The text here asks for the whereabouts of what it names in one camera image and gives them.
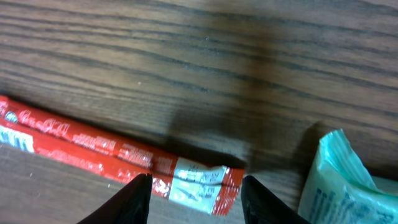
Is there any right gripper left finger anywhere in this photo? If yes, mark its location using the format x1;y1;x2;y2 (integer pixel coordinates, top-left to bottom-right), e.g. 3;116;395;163
78;174;152;224

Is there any teal snack packet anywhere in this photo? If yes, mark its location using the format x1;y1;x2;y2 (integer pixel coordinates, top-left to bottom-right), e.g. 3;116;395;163
298;129;397;224

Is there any red white stick packet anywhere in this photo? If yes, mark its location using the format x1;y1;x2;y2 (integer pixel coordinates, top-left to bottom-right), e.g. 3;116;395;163
1;96;244;215

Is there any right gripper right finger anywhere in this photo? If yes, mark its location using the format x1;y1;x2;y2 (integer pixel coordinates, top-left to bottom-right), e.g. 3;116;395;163
241;175;310;224

